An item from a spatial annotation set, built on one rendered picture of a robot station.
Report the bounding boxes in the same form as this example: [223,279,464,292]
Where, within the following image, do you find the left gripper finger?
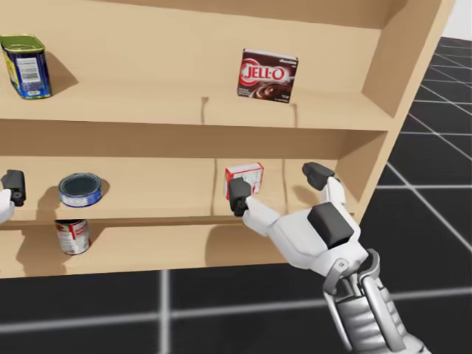
[0,170,27,224]

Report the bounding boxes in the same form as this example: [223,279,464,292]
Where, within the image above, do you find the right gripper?
[228,162,370,277]

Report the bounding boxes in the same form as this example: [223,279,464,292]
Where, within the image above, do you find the red and white carton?
[224,162,266,201]

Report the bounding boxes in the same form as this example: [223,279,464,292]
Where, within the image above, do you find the blue flat can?
[58,173,103,209]

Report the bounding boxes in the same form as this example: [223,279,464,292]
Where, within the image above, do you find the red and white can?
[55,219,92,256]

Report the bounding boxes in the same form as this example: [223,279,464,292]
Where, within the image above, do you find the brown and red carton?
[237,48,300,105]

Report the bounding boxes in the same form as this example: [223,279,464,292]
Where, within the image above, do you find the green and blue rectangular can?
[0,34,53,100]

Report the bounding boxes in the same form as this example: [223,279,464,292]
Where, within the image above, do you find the pale wooden shelf unit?
[0,0,457,280]

